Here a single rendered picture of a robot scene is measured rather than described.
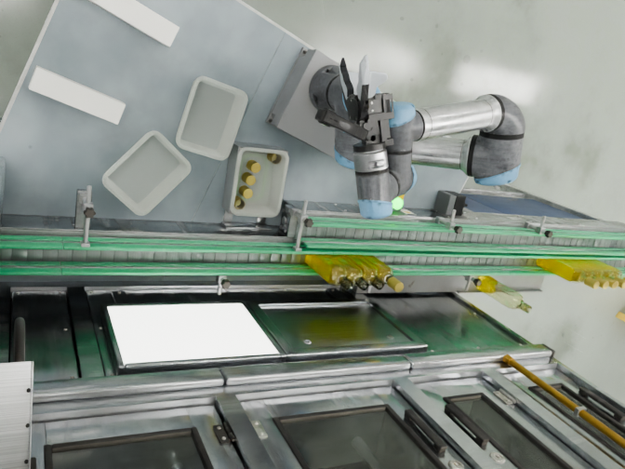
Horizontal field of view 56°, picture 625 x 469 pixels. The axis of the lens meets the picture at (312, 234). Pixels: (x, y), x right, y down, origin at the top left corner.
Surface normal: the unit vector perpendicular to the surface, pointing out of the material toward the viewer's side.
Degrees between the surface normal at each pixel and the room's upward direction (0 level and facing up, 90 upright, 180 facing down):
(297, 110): 1
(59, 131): 0
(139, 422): 90
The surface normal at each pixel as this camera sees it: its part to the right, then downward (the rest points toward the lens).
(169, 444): 0.18, -0.94
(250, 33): 0.42, 0.33
